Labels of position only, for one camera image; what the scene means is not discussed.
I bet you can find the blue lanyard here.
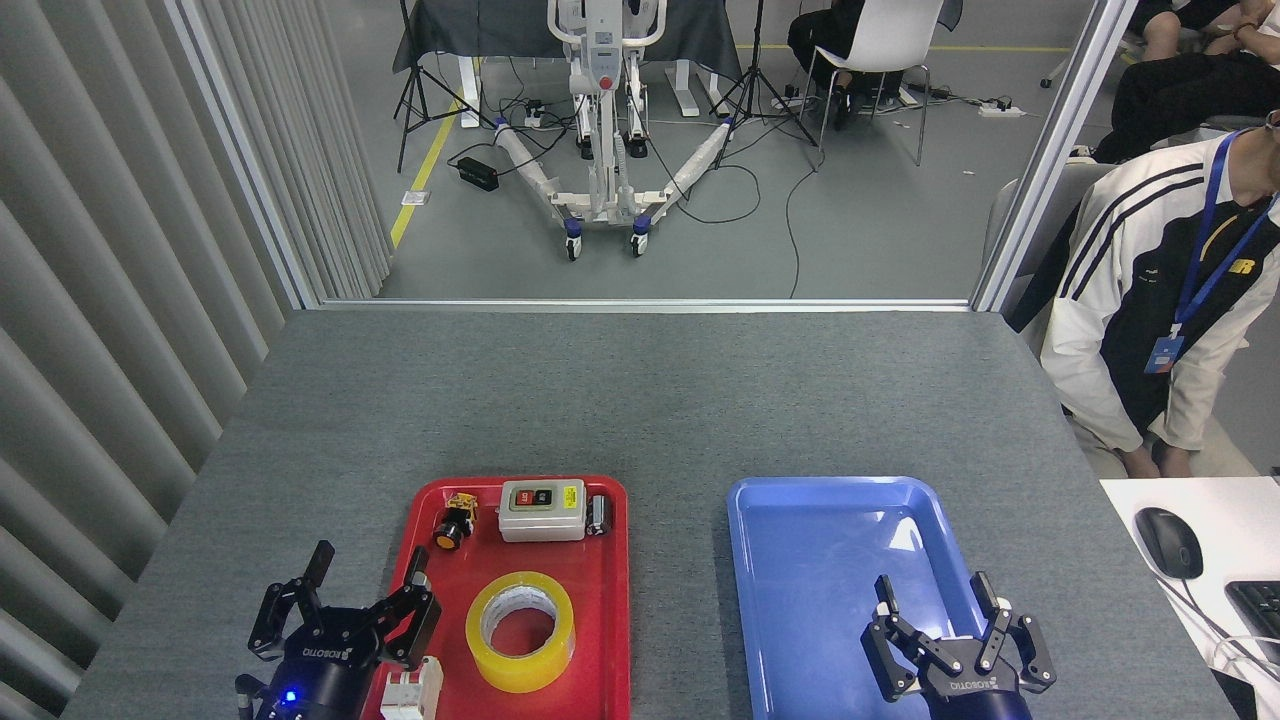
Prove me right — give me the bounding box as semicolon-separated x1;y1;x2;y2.
1170;130;1280;341

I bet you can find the black floor cable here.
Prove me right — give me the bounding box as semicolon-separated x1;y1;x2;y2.
785;150;827;299

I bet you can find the yellow push button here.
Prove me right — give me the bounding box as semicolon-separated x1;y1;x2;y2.
432;492;479;551

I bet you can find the grey switch box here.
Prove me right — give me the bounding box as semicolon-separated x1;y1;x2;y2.
498;479;587;543

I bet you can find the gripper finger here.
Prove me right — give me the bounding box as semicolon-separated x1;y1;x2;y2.
968;571;1058;694
362;573;442;671
248;540;336;661
861;575;963;703

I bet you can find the white stand on wheels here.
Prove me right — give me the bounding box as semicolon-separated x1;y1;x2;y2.
492;0;746;263

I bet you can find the yellow tape roll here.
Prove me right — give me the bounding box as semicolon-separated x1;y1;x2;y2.
465;571;577;694

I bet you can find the grey pleated panel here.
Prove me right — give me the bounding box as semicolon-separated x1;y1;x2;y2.
0;0;393;720

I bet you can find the white chair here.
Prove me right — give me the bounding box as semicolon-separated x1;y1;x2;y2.
800;0;946;167

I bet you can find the black keyboard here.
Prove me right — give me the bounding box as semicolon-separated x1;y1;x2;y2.
1225;580;1280;666

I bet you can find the white desk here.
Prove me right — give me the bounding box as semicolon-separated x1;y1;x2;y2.
1100;476;1280;720

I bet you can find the white cable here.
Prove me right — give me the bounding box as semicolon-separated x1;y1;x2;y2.
1160;575;1280;691

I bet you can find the black computer mouse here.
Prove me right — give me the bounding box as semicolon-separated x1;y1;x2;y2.
1134;507;1205;581

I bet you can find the table with black cloth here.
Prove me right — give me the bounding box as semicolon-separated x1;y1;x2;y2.
392;0;743;129

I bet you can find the silver frame rail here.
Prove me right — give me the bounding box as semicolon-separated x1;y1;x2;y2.
318;297;973;313

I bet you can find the person with black trousers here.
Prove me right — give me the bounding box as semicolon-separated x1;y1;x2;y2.
1095;0;1280;166

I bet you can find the grey chair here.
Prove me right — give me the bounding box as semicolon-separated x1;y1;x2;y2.
982;162;1121;331

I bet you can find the red plastic tray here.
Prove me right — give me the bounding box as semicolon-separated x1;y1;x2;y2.
365;475;633;720

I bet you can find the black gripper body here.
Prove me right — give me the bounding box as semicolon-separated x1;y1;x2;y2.
918;665;1031;720
255;630;386;720

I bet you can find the silver frame post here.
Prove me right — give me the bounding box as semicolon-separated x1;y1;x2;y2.
165;0;321;311
970;0;1141;313

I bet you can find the person in white jacket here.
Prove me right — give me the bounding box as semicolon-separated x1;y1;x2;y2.
1040;105;1280;479

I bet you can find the seated person in black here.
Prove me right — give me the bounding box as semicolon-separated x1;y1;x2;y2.
787;0;966;131

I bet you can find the blue plastic tray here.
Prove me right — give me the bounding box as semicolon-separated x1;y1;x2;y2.
726;476;1023;720

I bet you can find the black tripod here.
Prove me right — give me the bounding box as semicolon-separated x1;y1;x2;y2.
393;0;496;173
710;0;821;151

